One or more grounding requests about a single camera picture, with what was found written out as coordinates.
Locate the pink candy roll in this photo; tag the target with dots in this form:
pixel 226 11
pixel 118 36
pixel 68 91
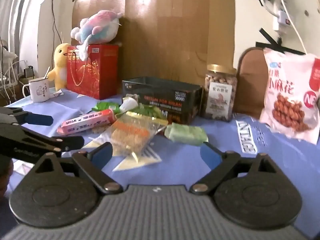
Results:
pixel 85 122

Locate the white and green packet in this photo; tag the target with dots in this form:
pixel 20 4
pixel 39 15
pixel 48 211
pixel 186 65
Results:
pixel 128 103

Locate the clear orange snack packet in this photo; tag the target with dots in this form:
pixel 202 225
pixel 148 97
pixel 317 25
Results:
pixel 130 132

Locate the black tin box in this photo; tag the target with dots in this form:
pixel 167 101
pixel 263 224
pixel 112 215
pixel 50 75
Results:
pixel 162 97

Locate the pink snack bag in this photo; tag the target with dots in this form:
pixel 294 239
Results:
pixel 287 97

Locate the yellow duck plush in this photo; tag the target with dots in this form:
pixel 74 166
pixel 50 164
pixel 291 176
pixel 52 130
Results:
pixel 60 65

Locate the blue printed tablecloth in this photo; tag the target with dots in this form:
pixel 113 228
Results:
pixel 275 160

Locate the clear nut jar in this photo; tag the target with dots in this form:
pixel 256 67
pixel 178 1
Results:
pixel 220 92

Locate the pastel plush toy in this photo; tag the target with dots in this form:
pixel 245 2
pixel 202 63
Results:
pixel 100 30

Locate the wood grain board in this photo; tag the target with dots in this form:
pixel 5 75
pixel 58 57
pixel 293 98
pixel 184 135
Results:
pixel 162 30

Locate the spoon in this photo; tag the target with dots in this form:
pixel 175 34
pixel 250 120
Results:
pixel 46 73

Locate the brown chair back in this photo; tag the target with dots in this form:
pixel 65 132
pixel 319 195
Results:
pixel 247 80

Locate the white enamel mug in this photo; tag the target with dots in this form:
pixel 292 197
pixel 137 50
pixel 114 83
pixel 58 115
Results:
pixel 38 90

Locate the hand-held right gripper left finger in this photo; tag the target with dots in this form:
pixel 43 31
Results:
pixel 103 152

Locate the black tape strip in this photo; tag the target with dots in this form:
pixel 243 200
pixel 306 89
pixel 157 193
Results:
pixel 275 47
pixel 270 37

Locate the red gift box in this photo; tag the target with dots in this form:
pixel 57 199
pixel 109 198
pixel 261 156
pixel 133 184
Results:
pixel 100 75

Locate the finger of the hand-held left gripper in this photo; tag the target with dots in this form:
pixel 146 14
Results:
pixel 37 119
pixel 72 143

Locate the light green snack packet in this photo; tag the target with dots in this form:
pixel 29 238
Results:
pixel 187 133

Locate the white power strip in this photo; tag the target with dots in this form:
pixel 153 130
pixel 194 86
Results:
pixel 282 17

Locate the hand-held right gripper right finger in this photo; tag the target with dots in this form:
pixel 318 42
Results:
pixel 208 153

